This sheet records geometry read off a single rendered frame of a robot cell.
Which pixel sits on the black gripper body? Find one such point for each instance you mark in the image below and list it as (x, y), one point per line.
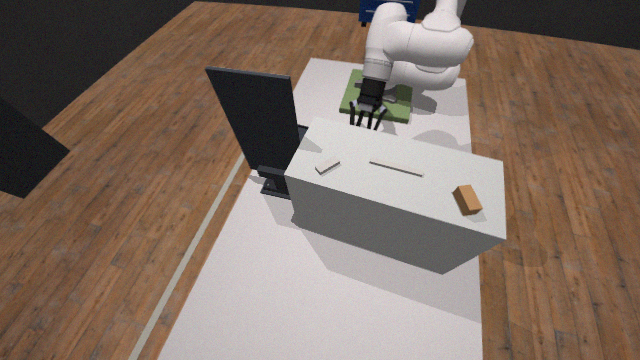
(372, 88)

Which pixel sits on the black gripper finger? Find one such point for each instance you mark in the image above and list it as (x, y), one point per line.
(383, 110)
(352, 113)

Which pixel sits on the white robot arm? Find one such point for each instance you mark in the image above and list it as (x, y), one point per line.
(424, 51)

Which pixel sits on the small tan wooden block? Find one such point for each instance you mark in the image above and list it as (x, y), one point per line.
(467, 200)

